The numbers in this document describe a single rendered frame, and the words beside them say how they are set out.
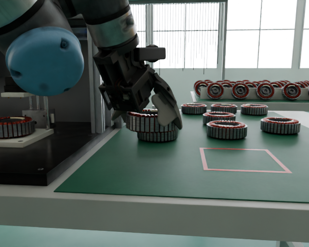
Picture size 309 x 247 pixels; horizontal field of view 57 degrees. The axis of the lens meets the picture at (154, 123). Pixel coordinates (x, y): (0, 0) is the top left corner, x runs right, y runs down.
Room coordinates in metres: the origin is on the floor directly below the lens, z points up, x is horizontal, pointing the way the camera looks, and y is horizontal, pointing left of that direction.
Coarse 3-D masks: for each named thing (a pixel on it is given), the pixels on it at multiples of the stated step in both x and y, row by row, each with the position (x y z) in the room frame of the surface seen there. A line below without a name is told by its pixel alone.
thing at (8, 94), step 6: (6, 78) 0.73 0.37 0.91; (12, 78) 0.73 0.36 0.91; (6, 84) 0.73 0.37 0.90; (12, 84) 0.73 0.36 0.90; (6, 90) 0.73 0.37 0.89; (12, 90) 0.72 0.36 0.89; (18, 90) 0.72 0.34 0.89; (24, 90) 0.72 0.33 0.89; (6, 96) 0.70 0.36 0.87; (12, 96) 0.70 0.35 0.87; (18, 96) 0.70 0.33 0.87; (24, 96) 0.70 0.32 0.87; (30, 96) 0.82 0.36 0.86; (36, 96) 0.82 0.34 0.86; (30, 102) 0.82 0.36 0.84; (36, 102) 0.82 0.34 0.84; (30, 108) 0.82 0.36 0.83
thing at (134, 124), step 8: (128, 112) 0.61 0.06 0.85; (136, 112) 0.60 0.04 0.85; (144, 112) 0.62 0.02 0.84; (152, 112) 0.63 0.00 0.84; (128, 120) 0.57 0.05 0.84; (136, 120) 0.55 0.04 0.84; (144, 120) 0.55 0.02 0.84; (152, 120) 0.54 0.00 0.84; (128, 128) 0.57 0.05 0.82; (136, 128) 0.55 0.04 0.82; (144, 128) 0.55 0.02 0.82; (152, 128) 0.54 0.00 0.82; (160, 128) 0.54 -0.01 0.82; (168, 128) 0.55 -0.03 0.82; (176, 128) 0.57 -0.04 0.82
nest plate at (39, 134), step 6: (36, 132) 0.70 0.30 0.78; (42, 132) 0.70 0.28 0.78; (48, 132) 0.72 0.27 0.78; (0, 138) 0.64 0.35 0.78; (12, 138) 0.64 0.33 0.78; (18, 138) 0.64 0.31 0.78; (24, 138) 0.64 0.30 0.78; (30, 138) 0.64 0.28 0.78; (36, 138) 0.66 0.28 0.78; (42, 138) 0.68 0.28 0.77; (0, 144) 0.60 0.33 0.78; (6, 144) 0.60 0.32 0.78; (12, 144) 0.60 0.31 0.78; (18, 144) 0.60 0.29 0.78; (24, 144) 0.60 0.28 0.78
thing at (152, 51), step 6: (138, 48) 0.51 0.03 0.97; (144, 48) 0.52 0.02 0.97; (150, 48) 0.54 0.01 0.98; (156, 48) 0.56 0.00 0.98; (162, 48) 0.59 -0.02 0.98; (138, 54) 0.51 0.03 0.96; (144, 54) 0.52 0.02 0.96; (150, 54) 0.54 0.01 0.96; (156, 54) 0.56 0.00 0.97; (162, 54) 0.59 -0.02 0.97; (138, 60) 0.51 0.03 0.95; (144, 60) 0.52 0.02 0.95; (150, 60) 0.55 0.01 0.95; (156, 60) 0.59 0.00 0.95
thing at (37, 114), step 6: (36, 108) 0.84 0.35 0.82; (42, 108) 0.84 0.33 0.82; (24, 114) 0.80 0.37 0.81; (30, 114) 0.80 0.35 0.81; (36, 114) 0.80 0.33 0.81; (42, 114) 0.80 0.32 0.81; (54, 114) 0.84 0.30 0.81; (36, 120) 0.80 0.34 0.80; (42, 120) 0.80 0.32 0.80; (54, 120) 0.84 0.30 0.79; (36, 126) 0.80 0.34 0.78; (42, 126) 0.80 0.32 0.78
